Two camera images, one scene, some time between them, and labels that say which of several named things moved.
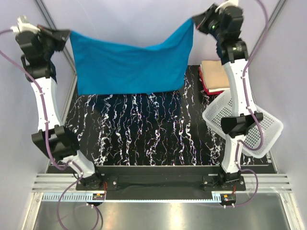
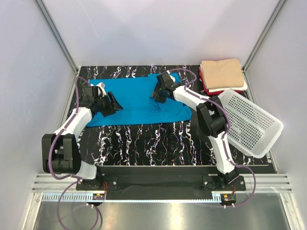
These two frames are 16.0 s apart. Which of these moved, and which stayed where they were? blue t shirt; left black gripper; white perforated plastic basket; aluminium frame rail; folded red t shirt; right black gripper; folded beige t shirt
Moved: right black gripper; left black gripper; blue t shirt
Stayed: aluminium frame rail; white perforated plastic basket; folded beige t shirt; folded red t shirt
